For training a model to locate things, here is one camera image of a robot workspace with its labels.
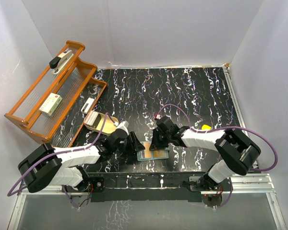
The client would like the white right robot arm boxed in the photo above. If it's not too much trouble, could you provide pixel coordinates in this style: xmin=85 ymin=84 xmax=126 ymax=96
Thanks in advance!
xmin=149 ymin=116 xmax=261 ymax=190

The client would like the orange wooden shelf rack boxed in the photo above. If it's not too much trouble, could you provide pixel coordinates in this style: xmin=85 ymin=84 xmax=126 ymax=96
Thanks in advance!
xmin=4 ymin=40 xmax=108 ymax=148

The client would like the white small cardboard box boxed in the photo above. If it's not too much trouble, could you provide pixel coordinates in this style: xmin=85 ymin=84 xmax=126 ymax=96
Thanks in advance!
xmin=39 ymin=93 xmax=62 ymax=116

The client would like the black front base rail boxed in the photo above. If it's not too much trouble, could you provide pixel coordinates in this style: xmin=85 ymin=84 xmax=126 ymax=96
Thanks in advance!
xmin=64 ymin=172 xmax=231 ymax=202

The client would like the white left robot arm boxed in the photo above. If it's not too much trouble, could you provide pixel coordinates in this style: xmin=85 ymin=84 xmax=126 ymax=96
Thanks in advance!
xmin=18 ymin=128 xmax=145 ymax=193

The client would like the orange credit card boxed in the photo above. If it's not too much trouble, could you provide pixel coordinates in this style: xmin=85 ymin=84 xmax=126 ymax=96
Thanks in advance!
xmin=154 ymin=150 xmax=168 ymax=159
xmin=141 ymin=142 xmax=152 ymax=159

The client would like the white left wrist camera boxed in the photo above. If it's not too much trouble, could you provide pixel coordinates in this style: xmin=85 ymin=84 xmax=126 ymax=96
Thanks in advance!
xmin=114 ymin=121 xmax=129 ymax=133

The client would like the tan oval wooden tray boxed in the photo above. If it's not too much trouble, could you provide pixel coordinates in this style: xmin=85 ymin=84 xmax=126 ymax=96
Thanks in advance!
xmin=85 ymin=113 xmax=119 ymax=136

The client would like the black and white stapler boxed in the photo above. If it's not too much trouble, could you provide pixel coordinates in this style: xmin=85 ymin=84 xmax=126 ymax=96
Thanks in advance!
xmin=49 ymin=49 xmax=73 ymax=75

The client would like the white card stack in tray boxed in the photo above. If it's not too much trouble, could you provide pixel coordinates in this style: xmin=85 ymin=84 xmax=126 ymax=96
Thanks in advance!
xmin=84 ymin=111 xmax=101 ymax=128

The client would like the mint green card holder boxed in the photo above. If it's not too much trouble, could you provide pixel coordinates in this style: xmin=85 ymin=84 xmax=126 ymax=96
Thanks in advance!
xmin=137 ymin=141 xmax=169 ymax=161

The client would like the white small clip object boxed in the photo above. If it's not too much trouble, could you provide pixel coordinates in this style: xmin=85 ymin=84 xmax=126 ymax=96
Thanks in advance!
xmin=81 ymin=98 xmax=95 ymax=114

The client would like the yellow eraser block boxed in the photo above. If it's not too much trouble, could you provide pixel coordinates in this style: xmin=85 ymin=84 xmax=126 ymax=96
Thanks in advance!
xmin=201 ymin=125 xmax=212 ymax=130

